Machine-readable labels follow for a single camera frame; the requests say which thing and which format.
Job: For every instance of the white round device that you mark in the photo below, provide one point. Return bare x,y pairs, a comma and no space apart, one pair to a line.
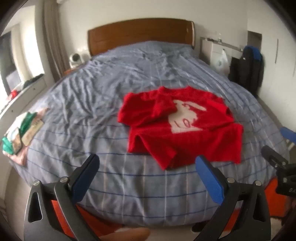
75,60

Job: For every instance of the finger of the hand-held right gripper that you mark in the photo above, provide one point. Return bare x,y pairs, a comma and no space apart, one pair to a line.
289,135
272,155

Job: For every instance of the black item on sill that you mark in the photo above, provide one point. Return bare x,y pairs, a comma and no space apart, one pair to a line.
32,80

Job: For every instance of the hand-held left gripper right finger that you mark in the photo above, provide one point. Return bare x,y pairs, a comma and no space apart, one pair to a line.
209,178

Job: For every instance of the beige curtain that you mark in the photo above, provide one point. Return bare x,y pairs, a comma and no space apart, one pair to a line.
55,46

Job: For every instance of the red sweater with white print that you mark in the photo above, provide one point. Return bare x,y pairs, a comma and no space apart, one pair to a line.
196,143

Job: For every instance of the window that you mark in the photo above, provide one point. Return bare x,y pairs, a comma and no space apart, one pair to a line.
8,62

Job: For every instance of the white cabinet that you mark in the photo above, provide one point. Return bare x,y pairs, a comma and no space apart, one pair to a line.
212,53

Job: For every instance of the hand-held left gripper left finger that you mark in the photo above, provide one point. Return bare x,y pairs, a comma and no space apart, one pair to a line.
85,178

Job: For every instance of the black and blue backpack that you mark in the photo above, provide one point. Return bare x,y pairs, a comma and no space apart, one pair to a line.
247,71

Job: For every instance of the white side desk with clutter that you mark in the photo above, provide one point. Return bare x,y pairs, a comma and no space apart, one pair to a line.
30,92

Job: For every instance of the pink folded cloth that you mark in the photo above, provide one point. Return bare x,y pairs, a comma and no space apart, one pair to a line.
19,157

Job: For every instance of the wooden headboard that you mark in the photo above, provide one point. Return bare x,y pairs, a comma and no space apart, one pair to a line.
138,32

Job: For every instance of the small red item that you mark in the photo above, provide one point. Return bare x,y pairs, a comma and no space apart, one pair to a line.
13,93

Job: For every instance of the white plastic bag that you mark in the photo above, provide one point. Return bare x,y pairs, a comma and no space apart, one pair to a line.
222,62

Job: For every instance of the green white folded garment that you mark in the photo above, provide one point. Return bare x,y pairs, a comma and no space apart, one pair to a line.
25,122

